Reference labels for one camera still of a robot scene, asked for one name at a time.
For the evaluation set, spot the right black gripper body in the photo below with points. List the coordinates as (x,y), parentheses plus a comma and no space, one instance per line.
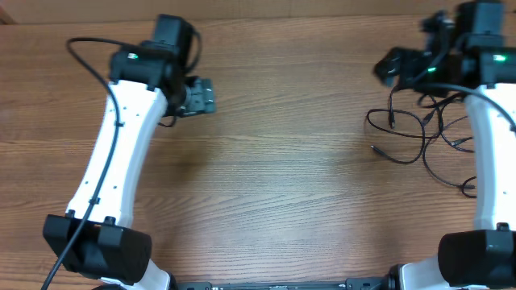
(412,68)

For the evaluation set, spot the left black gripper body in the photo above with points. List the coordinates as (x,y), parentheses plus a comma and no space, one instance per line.
(199,100)

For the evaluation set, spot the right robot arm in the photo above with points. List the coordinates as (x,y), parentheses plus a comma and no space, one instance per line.
(466,57)

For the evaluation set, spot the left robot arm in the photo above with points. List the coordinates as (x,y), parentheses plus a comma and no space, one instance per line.
(147,82)

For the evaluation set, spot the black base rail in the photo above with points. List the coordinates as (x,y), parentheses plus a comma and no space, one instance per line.
(282,285)

